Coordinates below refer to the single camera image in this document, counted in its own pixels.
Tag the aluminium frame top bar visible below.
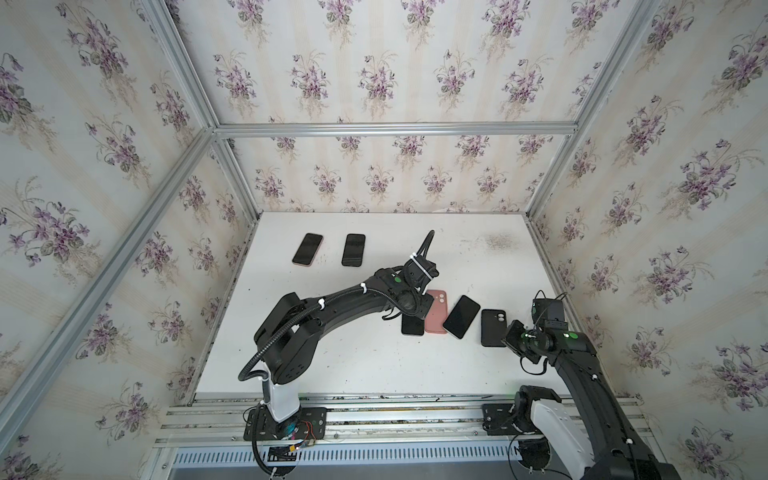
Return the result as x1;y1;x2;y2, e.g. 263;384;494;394
213;121;578;138

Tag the black phone case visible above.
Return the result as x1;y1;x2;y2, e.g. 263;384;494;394
480;309;508;348

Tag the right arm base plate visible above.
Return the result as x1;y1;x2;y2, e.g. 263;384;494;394
481;403;527;436

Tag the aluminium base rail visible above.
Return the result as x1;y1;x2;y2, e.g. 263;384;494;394
152;395;514;447

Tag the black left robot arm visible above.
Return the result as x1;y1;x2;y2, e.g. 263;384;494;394
237;230;439;424

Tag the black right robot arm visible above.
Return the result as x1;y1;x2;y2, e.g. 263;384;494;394
503;296;680;479

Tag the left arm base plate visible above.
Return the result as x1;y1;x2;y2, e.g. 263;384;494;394
243;405;328;441

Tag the black pad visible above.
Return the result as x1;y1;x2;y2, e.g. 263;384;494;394
443;295;481;340

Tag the pink phone case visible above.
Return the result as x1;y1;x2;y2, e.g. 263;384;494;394
424;290;448;334

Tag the black phone pink edge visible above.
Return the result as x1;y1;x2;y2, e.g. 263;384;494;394
292;233;324;266

